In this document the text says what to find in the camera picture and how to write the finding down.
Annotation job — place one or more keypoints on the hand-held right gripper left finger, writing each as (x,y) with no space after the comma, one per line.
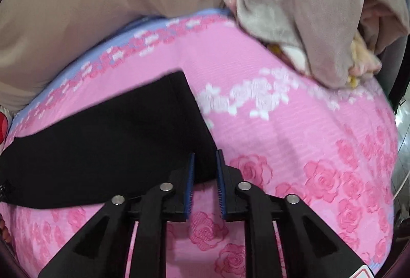
(191,188)

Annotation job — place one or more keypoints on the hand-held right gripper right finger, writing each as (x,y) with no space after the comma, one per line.
(221,188)

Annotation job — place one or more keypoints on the black pants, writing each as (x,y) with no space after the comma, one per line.
(112,143)

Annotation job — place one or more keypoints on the pink floral blanket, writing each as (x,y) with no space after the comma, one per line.
(288,143)

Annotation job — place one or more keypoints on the person in beige shirt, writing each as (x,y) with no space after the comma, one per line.
(80,8)

